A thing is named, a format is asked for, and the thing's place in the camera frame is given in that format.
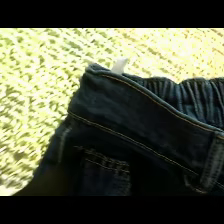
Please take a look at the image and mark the blue jeans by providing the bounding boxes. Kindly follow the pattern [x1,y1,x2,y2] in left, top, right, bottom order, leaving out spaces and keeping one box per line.
[13,62,224,197]

